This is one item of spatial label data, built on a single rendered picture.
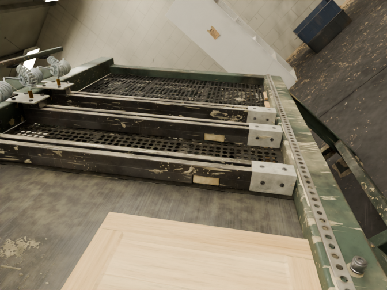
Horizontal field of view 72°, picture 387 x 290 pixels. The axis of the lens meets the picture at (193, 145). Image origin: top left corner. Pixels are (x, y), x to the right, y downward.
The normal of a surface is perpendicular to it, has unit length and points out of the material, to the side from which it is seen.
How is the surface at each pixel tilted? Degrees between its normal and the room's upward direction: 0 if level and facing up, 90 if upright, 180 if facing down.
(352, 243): 53
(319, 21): 90
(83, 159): 90
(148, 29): 90
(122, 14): 90
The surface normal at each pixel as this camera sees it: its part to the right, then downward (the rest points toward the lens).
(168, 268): 0.04, -0.88
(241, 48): -0.22, 0.53
